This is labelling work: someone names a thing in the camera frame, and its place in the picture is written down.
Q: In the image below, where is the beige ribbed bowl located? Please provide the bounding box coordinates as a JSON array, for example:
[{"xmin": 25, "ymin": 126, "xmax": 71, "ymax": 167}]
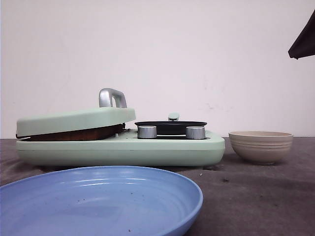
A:
[{"xmin": 229, "ymin": 131, "xmax": 293, "ymax": 165}]

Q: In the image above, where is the mint green breakfast maker base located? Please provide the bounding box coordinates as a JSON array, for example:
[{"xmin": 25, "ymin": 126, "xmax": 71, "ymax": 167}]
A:
[{"xmin": 16, "ymin": 129, "xmax": 225, "ymax": 167}]

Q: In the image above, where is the white bread slice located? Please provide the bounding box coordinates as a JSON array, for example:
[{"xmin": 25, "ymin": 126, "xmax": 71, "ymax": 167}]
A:
[{"xmin": 24, "ymin": 123, "xmax": 125, "ymax": 142}]

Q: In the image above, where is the silver control knob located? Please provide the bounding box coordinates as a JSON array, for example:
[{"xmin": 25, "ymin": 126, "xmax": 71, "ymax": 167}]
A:
[
  {"xmin": 137, "ymin": 125, "xmax": 157, "ymax": 139},
  {"xmin": 186, "ymin": 126, "xmax": 206, "ymax": 140}
]

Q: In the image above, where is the right silver control knob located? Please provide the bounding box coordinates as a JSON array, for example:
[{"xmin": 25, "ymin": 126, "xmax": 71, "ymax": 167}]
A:
[{"xmin": 186, "ymin": 126, "xmax": 206, "ymax": 140}]

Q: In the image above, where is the blue plate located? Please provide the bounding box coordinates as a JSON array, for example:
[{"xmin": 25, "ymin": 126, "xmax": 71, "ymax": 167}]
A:
[{"xmin": 0, "ymin": 166, "xmax": 203, "ymax": 236}]

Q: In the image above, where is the left silver control knob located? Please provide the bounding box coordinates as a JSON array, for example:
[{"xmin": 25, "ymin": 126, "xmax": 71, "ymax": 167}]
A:
[{"xmin": 137, "ymin": 125, "xmax": 157, "ymax": 139}]

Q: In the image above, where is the mint green sandwich maker lid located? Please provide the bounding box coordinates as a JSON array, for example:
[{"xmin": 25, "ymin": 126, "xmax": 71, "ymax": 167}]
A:
[{"xmin": 16, "ymin": 88, "xmax": 136, "ymax": 138}]

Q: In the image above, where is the small black frying pan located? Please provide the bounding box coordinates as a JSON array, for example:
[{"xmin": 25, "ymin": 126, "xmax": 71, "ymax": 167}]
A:
[{"xmin": 135, "ymin": 120, "xmax": 207, "ymax": 135}]

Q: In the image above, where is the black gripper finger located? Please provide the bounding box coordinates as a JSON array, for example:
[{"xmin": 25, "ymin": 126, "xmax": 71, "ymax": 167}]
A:
[{"xmin": 288, "ymin": 12, "xmax": 315, "ymax": 59}]

